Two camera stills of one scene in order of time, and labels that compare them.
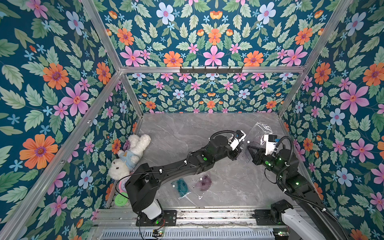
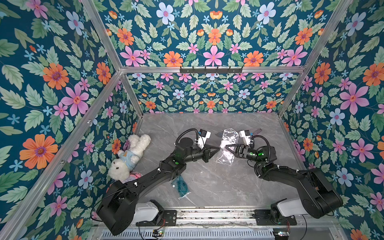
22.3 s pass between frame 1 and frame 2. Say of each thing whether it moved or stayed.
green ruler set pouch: stayed
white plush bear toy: stayed
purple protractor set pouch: moved
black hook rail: stayed
